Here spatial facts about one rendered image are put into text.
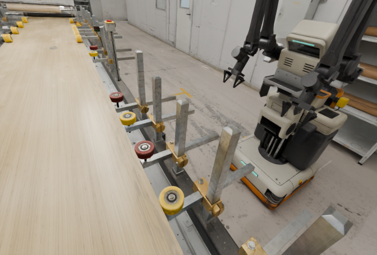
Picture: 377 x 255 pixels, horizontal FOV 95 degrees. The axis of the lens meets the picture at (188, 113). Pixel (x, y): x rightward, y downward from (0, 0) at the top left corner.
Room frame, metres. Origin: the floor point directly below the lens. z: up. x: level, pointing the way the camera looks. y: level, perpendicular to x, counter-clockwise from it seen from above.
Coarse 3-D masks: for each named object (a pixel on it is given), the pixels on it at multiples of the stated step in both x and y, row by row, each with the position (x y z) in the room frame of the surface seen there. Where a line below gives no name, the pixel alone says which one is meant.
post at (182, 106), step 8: (184, 104) 0.55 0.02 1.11; (176, 112) 0.57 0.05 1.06; (184, 112) 0.55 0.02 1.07; (176, 120) 0.56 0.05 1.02; (184, 120) 0.55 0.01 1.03; (176, 128) 0.56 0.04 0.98; (184, 128) 0.55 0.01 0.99; (176, 136) 0.56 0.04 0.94; (184, 136) 0.55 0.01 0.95; (176, 144) 0.55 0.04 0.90; (184, 144) 0.56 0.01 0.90; (176, 152) 0.55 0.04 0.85; (184, 152) 0.56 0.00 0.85; (176, 168) 0.54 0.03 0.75
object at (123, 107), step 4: (164, 96) 1.12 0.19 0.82; (168, 96) 1.13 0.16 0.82; (172, 96) 1.13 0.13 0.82; (148, 100) 1.04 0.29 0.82; (152, 100) 1.05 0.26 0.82; (164, 100) 1.09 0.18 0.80; (168, 100) 1.11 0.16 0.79; (128, 104) 0.97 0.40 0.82; (132, 104) 0.97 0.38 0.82; (136, 104) 0.98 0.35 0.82; (148, 104) 1.02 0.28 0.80; (152, 104) 1.04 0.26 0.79; (116, 108) 0.91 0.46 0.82; (120, 108) 0.92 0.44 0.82; (124, 108) 0.93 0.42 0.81; (128, 108) 0.95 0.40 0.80; (132, 108) 0.96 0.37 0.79
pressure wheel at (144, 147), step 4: (136, 144) 0.52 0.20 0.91; (140, 144) 0.53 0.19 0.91; (144, 144) 0.53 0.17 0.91; (148, 144) 0.53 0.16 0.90; (152, 144) 0.53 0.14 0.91; (136, 148) 0.50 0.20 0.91; (140, 148) 0.50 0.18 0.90; (144, 148) 0.51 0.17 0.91; (148, 148) 0.51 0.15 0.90; (152, 148) 0.51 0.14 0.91; (136, 152) 0.48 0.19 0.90; (140, 152) 0.48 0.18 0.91; (144, 152) 0.48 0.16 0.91; (148, 152) 0.48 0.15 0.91; (152, 152) 0.50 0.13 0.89; (140, 156) 0.47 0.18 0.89; (144, 156) 0.47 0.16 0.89; (148, 156) 0.48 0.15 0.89; (144, 160) 0.51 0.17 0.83
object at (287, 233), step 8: (296, 216) 0.32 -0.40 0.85; (304, 216) 0.32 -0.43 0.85; (312, 216) 0.32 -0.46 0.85; (288, 224) 0.29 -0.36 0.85; (296, 224) 0.29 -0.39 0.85; (304, 224) 0.29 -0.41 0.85; (280, 232) 0.26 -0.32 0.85; (288, 232) 0.26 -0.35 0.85; (296, 232) 0.27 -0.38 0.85; (272, 240) 0.24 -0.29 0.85; (280, 240) 0.24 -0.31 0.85; (288, 240) 0.24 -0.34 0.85; (264, 248) 0.21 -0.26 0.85; (272, 248) 0.22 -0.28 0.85; (280, 248) 0.22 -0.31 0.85
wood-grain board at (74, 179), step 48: (0, 48) 1.60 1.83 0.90; (48, 48) 1.75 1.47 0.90; (0, 96) 0.79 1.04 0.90; (48, 96) 0.84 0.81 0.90; (96, 96) 0.89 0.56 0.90; (0, 144) 0.46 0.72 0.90; (48, 144) 0.48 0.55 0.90; (96, 144) 0.51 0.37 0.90; (0, 192) 0.27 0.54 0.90; (48, 192) 0.29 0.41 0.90; (96, 192) 0.30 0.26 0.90; (144, 192) 0.32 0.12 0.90; (0, 240) 0.16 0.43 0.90; (48, 240) 0.17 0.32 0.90; (96, 240) 0.18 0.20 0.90; (144, 240) 0.19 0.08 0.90
